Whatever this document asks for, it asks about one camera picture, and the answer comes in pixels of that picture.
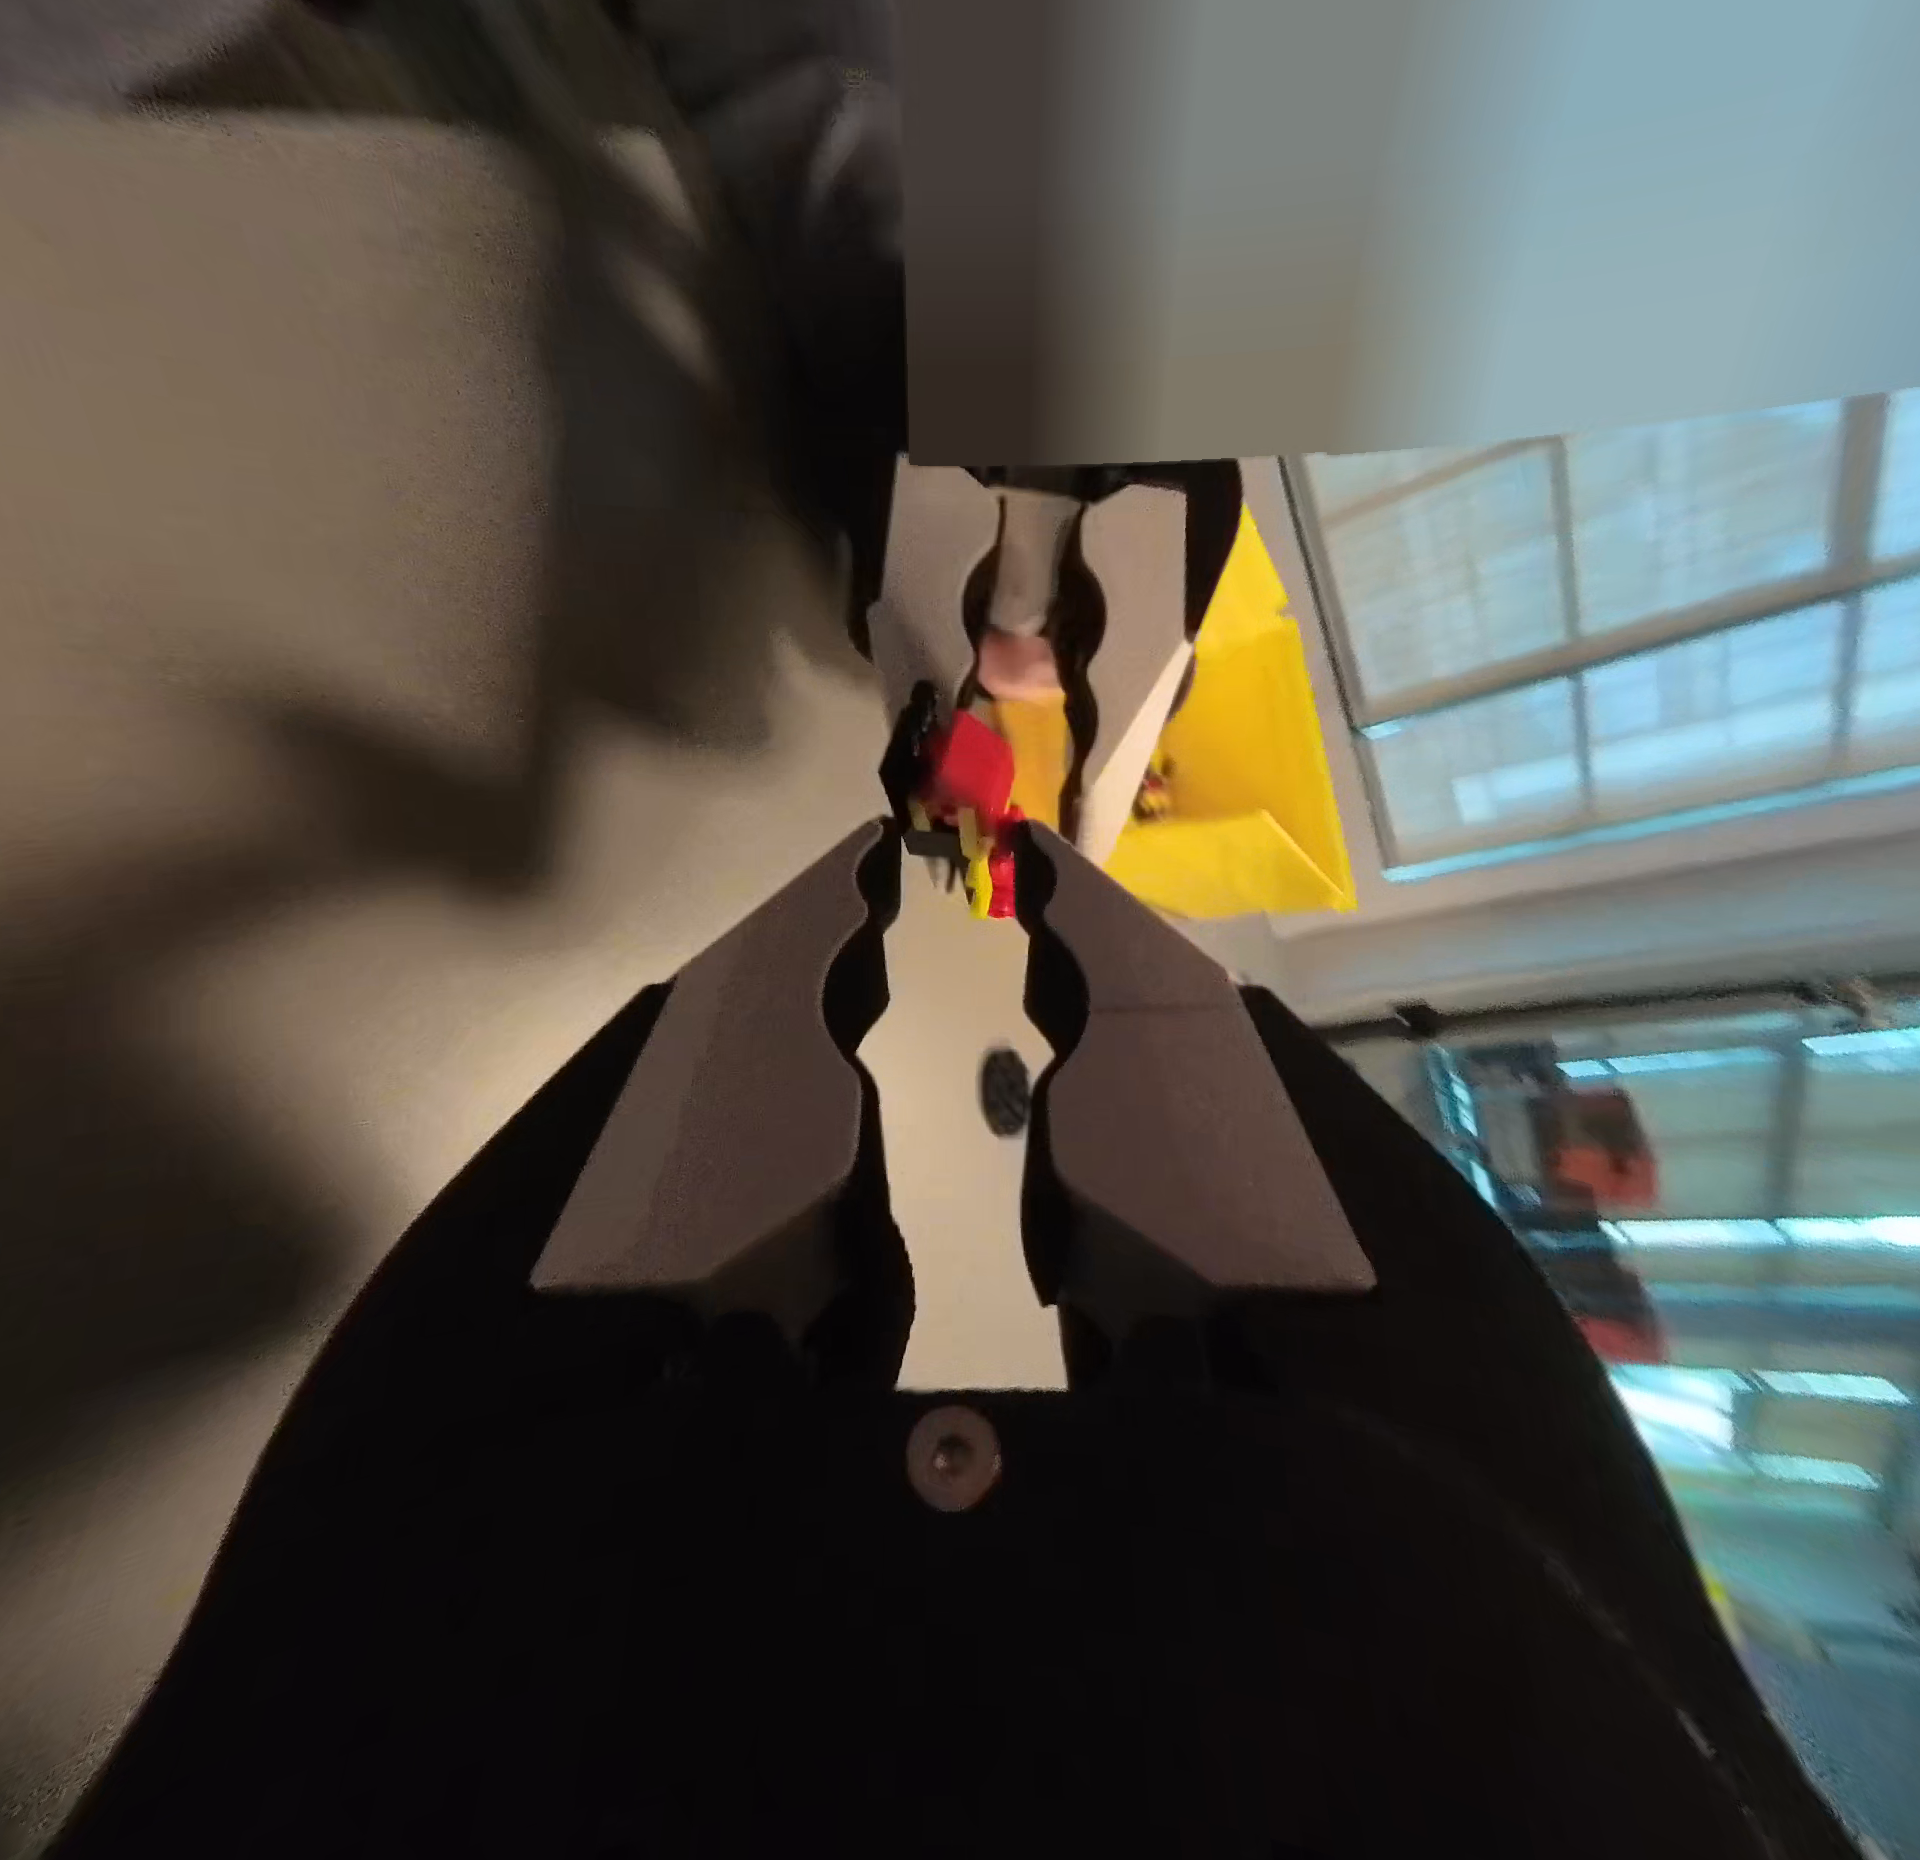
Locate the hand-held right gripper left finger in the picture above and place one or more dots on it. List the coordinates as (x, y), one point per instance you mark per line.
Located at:
(707, 1139)

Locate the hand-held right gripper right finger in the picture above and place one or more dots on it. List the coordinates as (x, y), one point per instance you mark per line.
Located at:
(1200, 1139)

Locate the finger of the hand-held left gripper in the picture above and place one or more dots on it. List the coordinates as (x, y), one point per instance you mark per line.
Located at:
(1149, 599)
(929, 571)

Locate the yellow plastic bin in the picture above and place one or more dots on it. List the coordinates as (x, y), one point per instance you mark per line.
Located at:
(1245, 749)

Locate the red yellow lego body assembly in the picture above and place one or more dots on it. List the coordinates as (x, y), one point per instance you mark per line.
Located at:
(968, 757)

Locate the person's left forearm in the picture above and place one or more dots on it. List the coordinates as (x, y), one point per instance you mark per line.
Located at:
(779, 59)

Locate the loose lego bricks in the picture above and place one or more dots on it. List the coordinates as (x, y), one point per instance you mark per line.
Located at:
(1156, 795)

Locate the round black lego piece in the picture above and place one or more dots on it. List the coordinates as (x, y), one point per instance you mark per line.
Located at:
(1003, 1093)

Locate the person's left hand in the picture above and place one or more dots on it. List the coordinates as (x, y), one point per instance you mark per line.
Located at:
(1021, 664)

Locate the storage shelf with red boxes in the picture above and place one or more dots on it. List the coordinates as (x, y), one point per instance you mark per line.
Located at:
(1591, 1154)

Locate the window with blinds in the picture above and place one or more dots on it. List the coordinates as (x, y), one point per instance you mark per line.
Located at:
(1651, 616)

